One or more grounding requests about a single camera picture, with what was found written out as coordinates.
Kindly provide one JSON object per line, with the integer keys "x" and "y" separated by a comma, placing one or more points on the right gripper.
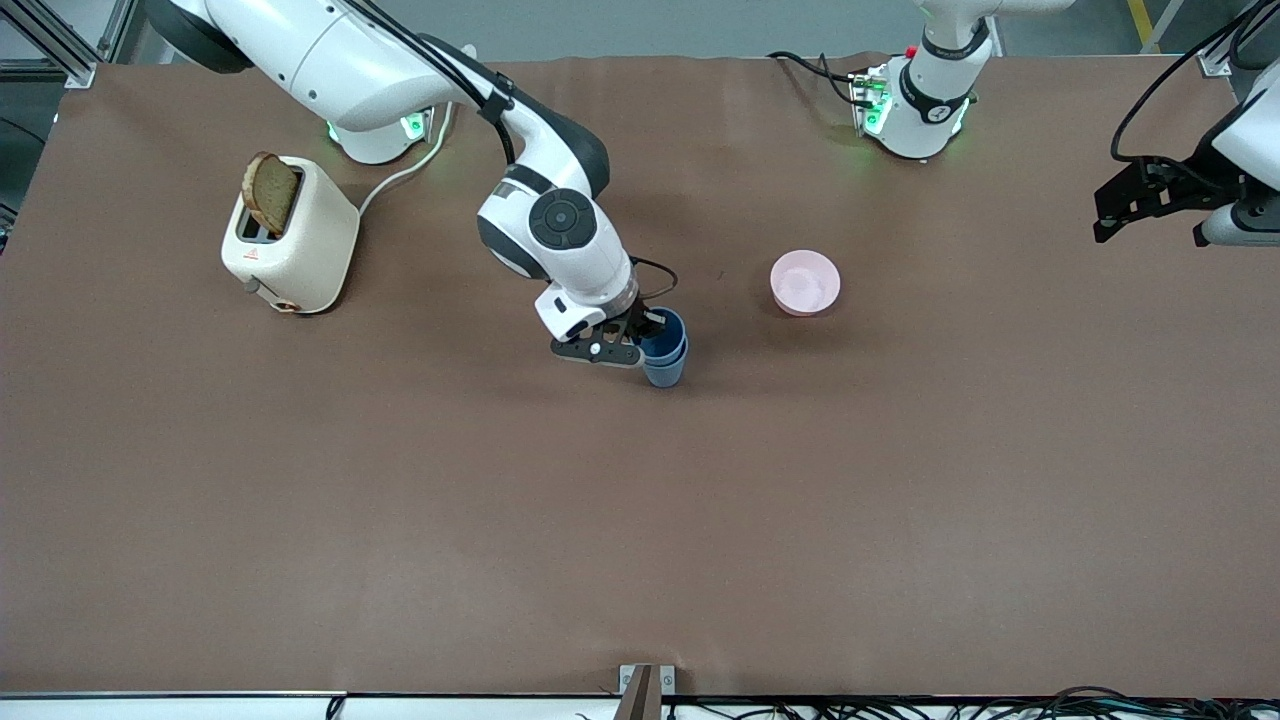
{"x": 640, "y": 323}

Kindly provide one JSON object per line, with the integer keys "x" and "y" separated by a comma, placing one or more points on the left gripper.
{"x": 1172, "y": 188}

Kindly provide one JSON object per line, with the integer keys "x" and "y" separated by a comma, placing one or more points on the blue plastic cup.
{"x": 668, "y": 335}
{"x": 665, "y": 374}

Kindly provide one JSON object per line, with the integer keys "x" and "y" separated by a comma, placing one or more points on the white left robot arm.
{"x": 930, "y": 110}

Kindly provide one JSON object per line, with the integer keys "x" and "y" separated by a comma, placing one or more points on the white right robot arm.
{"x": 330, "y": 60}

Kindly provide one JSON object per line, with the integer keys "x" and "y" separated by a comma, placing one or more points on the brown table cover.
{"x": 640, "y": 500}

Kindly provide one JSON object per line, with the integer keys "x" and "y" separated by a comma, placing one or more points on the pink bowl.
{"x": 805, "y": 283}

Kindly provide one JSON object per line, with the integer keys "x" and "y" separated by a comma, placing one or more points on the cream white toaster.
{"x": 310, "y": 250}

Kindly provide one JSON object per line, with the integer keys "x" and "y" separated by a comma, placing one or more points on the brown bread slice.
{"x": 270, "y": 195}

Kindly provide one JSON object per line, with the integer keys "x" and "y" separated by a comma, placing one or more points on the aluminium frame profile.
{"x": 1215, "y": 62}
{"x": 80, "y": 72}

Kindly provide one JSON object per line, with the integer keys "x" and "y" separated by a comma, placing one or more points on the grey metal bracket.
{"x": 627, "y": 678}

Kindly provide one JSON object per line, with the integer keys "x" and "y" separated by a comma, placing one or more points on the white table frame rail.
{"x": 150, "y": 708}

